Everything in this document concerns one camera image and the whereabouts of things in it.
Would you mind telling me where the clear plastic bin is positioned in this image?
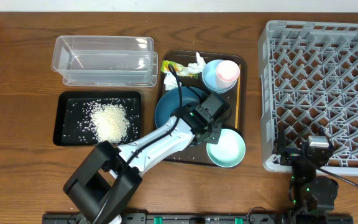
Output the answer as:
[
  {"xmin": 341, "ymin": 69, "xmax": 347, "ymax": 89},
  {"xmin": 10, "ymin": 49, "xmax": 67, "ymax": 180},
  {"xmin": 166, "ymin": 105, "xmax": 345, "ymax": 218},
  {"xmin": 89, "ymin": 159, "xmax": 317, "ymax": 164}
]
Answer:
[{"xmin": 51, "ymin": 35, "xmax": 158, "ymax": 87}]

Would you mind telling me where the wooden chopstick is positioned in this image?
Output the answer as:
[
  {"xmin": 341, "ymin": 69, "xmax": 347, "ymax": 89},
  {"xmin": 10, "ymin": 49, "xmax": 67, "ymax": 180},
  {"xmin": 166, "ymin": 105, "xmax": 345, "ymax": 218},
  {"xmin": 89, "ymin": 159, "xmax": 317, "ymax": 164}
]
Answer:
[{"xmin": 234, "ymin": 64, "xmax": 241, "ymax": 129}]

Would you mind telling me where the dark blue plate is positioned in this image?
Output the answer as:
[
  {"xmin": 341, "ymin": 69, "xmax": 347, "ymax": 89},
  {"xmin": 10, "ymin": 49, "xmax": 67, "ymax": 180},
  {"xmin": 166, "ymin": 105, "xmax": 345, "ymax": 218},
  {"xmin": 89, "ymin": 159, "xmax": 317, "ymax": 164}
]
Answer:
[{"xmin": 154, "ymin": 87, "xmax": 200, "ymax": 128}]

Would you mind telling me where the mint green bowl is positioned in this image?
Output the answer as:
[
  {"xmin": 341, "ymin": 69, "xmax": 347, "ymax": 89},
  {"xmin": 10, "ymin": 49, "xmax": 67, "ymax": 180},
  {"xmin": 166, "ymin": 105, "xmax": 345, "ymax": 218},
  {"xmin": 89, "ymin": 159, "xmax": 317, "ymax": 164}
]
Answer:
[{"xmin": 206, "ymin": 129, "xmax": 246, "ymax": 168}]

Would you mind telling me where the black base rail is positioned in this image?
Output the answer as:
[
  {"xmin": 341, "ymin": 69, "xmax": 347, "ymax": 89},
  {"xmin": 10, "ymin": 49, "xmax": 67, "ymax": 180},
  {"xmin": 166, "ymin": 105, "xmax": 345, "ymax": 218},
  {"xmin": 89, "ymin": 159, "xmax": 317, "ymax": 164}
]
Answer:
[{"xmin": 41, "ymin": 212, "xmax": 354, "ymax": 224}]

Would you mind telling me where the yellow green snack wrapper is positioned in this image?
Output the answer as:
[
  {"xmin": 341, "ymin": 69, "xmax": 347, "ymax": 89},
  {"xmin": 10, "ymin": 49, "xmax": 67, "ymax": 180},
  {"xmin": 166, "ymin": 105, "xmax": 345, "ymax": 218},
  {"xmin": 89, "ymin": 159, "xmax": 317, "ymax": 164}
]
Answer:
[{"xmin": 160, "ymin": 60, "xmax": 202, "ymax": 79}]

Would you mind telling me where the pink cup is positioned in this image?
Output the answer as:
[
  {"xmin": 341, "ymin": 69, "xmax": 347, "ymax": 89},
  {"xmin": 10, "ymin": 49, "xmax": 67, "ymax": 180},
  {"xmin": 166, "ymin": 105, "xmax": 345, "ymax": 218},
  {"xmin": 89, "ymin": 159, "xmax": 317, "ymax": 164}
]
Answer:
[{"xmin": 216, "ymin": 60, "xmax": 241, "ymax": 89}]

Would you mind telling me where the white tissue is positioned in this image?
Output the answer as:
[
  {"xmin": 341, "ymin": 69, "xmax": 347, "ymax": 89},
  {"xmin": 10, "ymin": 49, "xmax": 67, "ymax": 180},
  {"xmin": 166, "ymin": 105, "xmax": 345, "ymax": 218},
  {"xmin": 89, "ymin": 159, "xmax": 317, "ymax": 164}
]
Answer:
[
  {"xmin": 163, "ymin": 73, "xmax": 178, "ymax": 91},
  {"xmin": 187, "ymin": 52, "xmax": 206, "ymax": 74}
]

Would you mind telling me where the black waste tray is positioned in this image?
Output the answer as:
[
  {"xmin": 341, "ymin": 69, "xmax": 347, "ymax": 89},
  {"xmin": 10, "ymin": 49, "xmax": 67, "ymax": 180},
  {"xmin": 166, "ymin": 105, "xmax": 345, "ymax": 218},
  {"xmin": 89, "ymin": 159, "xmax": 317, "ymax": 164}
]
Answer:
[{"xmin": 53, "ymin": 91, "xmax": 141, "ymax": 146}]

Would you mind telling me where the light blue small plate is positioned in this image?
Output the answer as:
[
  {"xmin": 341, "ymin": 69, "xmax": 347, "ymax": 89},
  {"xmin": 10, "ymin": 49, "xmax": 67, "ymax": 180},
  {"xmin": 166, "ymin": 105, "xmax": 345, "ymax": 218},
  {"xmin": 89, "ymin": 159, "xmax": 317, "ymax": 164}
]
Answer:
[{"xmin": 202, "ymin": 59, "xmax": 237, "ymax": 93}]

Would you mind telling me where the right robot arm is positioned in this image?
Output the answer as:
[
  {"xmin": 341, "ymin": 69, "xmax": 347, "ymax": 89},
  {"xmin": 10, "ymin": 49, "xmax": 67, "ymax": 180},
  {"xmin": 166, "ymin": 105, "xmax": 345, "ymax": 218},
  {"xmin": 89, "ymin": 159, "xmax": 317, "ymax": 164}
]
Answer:
[{"xmin": 272, "ymin": 129, "xmax": 339, "ymax": 223}]

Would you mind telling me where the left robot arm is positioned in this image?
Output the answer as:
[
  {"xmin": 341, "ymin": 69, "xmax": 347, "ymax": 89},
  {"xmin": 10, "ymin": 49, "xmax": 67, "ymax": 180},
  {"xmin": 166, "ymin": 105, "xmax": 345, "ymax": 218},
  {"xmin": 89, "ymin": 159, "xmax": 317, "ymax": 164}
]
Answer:
[{"xmin": 63, "ymin": 105, "xmax": 225, "ymax": 223}]

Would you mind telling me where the grey dishwasher rack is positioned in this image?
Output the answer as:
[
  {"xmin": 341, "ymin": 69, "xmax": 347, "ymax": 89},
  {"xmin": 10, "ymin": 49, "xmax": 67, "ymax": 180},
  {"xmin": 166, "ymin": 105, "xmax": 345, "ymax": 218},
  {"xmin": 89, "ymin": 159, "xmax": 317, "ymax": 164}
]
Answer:
[{"xmin": 258, "ymin": 21, "xmax": 358, "ymax": 176}]

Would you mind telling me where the pile of white rice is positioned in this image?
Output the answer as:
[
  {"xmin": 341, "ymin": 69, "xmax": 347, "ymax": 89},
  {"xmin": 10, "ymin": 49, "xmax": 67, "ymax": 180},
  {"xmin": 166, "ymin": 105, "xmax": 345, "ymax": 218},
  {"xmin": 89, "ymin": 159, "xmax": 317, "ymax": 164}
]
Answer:
[{"xmin": 61, "ymin": 98, "xmax": 140, "ymax": 146}]

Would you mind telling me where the dark brown serving tray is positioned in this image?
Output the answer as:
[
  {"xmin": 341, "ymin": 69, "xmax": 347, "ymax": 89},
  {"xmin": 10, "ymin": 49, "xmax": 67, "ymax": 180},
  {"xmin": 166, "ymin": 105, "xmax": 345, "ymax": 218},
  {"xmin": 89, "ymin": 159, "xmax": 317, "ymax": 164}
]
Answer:
[{"xmin": 158, "ymin": 50, "xmax": 247, "ymax": 166}]

